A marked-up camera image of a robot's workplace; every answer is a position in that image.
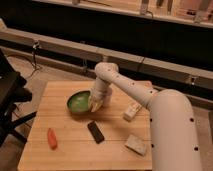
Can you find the orange carrot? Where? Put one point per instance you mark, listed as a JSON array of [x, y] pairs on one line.
[[52, 141]]

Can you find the beige sponge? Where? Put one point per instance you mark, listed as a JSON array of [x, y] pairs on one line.
[[136, 144]]

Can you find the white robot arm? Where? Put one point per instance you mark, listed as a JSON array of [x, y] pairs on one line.
[[173, 129]]

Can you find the green ceramic bowl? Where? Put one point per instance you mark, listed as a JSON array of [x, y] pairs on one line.
[[78, 103]]

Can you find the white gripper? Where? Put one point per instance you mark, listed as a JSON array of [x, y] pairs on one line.
[[100, 94]]

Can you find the black chair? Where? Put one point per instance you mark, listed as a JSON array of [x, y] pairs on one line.
[[12, 90]]

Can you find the black rectangular remote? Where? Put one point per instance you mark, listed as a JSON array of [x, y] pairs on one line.
[[95, 132]]

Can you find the small white block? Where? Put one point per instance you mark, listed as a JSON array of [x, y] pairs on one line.
[[131, 111]]

